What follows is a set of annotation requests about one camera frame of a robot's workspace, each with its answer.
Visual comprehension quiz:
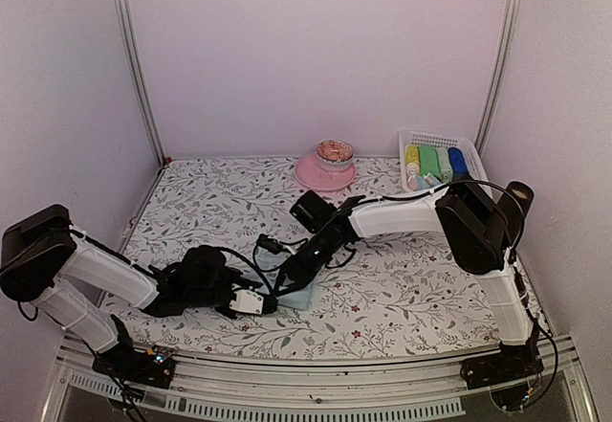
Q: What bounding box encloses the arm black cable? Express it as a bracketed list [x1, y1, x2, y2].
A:
[217, 245, 273, 297]
[252, 180, 525, 294]

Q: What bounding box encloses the dark brown cup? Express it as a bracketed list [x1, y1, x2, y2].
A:
[497, 181, 535, 250]

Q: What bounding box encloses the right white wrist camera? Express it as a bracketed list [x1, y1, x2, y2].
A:
[256, 234, 296, 255]

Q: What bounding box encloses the aluminium post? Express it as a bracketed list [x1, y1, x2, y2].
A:
[474, 0, 521, 155]
[114, 0, 166, 166]

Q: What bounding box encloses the white plastic basket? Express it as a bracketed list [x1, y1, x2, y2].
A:
[398, 129, 488, 193]

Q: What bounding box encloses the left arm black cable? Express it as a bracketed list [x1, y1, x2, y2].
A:
[217, 245, 273, 297]

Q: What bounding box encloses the left aluminium post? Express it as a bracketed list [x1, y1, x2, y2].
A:
[114, 0, 166, 166]

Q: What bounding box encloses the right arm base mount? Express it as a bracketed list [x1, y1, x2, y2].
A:
[460, 344, 544, 389]

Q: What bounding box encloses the pink plate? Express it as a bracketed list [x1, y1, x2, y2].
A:
[295, 153, 357, 192]

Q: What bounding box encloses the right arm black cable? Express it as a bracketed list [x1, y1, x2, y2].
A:
[252, 180, 525, 294]

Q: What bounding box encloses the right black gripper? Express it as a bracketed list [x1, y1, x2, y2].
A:
[273, 230, 339, 299]

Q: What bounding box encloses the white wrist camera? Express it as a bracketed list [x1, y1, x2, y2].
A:
[256, 234, 296, 255]
[229, 289, 278, 315]

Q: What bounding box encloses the blue rolled towel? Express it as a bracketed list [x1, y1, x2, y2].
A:
[448, 147, 470, 178]

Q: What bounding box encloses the yellow rolled towel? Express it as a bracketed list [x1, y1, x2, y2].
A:
[404, 144, 421, 190]

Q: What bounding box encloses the light blue towel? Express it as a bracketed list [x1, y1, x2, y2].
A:
[252, 248, 315, 311]

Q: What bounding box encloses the aluminium front rail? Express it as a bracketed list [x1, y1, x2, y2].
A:
[41, 334, 606, 421]

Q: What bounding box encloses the pale green rolled towel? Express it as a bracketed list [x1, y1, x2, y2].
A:
[436, 146, 453, 183]

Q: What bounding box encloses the right aluminium post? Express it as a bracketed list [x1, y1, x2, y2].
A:
[474, 0, 521, 155]

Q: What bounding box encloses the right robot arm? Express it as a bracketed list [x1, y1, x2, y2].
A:
[274, 175, 536, 380]

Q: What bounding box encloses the floral tablecloth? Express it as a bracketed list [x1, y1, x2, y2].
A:
[93, 155, 544, 361]

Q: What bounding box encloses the patterned bowl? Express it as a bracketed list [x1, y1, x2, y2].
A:
[316, 140, 355, 172]

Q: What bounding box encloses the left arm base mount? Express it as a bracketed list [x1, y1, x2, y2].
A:
[92, 343, 176, 389]

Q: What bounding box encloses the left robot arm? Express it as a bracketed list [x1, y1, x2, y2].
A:
[1, 204, 246, 378]

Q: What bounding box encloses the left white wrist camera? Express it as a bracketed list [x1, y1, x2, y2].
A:
[229, 289, 278, 315]

